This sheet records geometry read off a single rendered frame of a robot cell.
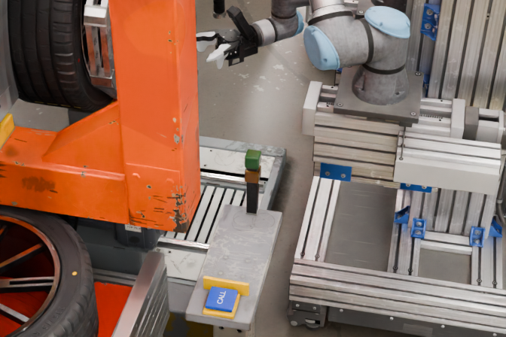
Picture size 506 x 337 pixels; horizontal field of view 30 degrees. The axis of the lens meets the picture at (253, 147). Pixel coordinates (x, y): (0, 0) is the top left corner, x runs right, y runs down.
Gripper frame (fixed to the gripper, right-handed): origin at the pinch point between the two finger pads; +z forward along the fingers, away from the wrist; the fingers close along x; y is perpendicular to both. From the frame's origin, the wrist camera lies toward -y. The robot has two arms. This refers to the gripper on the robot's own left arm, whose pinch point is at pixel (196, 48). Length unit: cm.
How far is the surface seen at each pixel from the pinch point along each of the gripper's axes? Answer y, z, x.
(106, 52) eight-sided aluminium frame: -2.3, 23.7, 8.1
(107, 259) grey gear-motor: 66, 33, 1
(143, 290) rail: 44, 39, -36
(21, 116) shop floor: 83, 20, 109
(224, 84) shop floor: 83, -60, 85
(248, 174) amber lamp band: 23.1, 2.6, -31.4
